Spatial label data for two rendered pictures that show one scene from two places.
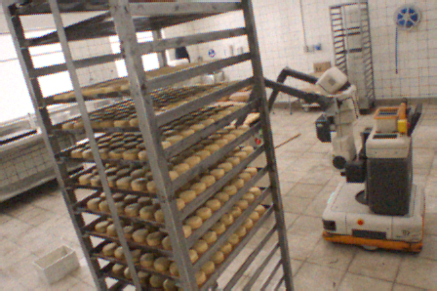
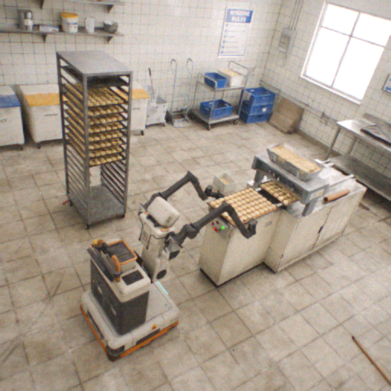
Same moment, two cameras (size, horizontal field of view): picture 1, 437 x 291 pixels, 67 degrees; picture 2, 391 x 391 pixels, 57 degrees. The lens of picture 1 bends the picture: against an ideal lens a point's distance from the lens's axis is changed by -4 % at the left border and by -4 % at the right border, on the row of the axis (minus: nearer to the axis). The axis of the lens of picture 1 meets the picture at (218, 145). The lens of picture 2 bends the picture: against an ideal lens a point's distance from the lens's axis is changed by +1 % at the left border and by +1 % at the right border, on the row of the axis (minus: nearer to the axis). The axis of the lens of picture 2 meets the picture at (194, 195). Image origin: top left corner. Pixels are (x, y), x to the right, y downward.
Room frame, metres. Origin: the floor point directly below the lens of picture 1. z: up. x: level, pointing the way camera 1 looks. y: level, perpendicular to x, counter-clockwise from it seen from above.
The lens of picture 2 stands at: (3.02, -2.93, 2.87)
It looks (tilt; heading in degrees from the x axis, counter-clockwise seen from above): 35 degrees down; 102
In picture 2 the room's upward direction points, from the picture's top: 10 degrees clockwise
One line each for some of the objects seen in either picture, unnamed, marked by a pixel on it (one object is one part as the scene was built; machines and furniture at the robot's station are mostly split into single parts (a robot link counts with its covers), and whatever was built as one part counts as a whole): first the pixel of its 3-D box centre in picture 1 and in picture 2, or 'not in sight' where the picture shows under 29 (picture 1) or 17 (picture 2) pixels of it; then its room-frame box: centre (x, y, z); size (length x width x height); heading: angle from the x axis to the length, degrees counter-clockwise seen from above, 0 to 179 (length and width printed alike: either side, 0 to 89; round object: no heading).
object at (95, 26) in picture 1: (141, 22); (93, 75); (1.18, 0.17, 1.68); 0.60 x 0.40 x 0.02; 145
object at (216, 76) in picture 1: (214, 72); not in sight; (7.99, -0.22, 0.93); 0.99 x 0.38 x 1.09; 50
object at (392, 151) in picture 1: (385, 158); (122, 280); (2.19, -1.14, 0.59); 0.55 x 0.34 x 0.83; 146
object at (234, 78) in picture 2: not in sight; (229, 77); (1.84, 3.89, 0.89); 0.44 x 0.36 x 0.20; 149
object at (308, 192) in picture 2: not in sight; (285, 182); (3.25, 0.39, 1.01); 0.72 x 0.33 x 0.34; 145
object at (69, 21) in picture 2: not in sight; (69, 22); (-0.22, 1.90, 1.67); 0.25 x 0.24 x 0.21; 50
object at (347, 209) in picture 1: (375, 211); (130, 309); (2.24, -1.07, 0.16); 0.67 x 0.64 x 0.25; 56
